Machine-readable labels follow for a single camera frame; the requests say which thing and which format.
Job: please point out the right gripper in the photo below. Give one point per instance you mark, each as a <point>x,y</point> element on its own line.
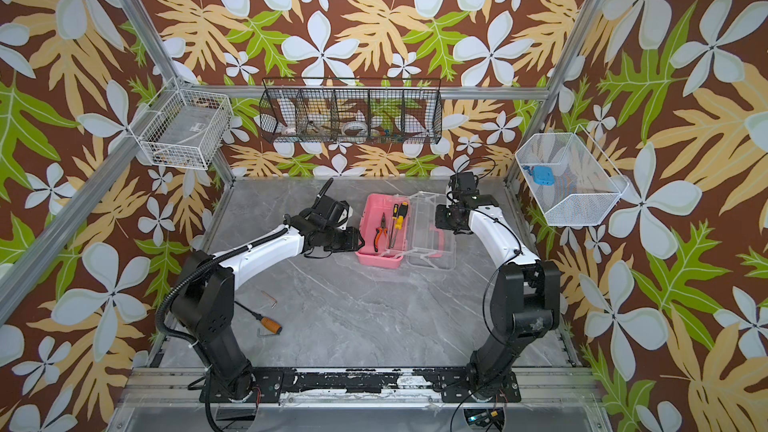
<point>443,217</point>

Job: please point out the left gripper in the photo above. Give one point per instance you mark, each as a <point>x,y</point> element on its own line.
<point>354,242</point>

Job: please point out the orange handled pliers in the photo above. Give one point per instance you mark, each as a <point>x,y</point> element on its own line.
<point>380,232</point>

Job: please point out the pink plastic tool box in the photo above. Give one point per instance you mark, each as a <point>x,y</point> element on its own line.
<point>418,244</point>

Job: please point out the yellow black nut driver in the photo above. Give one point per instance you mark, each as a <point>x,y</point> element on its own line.
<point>403,210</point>

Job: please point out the orange handled screwdriver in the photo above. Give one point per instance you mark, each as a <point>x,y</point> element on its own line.
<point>267,323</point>

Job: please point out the thin black yellow screwdriver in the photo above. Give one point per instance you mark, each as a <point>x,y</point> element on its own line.
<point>393,228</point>

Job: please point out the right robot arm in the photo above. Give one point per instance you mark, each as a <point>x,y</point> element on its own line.
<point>520,303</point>

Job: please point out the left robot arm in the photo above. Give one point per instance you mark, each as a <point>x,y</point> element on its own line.
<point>200,307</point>

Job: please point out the blue object in basket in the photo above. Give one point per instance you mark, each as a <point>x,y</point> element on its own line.
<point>542,175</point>

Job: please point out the dark hex key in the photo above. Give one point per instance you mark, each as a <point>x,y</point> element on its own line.
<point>265,332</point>

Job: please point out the white wire basket right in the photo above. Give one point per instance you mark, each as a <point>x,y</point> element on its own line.
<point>588,183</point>

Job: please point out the white wire basket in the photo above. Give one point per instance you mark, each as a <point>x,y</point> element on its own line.
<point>183,128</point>
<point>588,183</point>

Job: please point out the aluminium frame post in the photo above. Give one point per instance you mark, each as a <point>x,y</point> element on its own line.
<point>160,57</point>

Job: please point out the black wire basket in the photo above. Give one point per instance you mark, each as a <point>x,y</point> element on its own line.
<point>353,110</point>

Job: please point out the white wire basket left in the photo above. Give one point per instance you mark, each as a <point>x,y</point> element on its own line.
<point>183,128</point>

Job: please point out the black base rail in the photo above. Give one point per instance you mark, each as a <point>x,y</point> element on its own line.
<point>449,384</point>

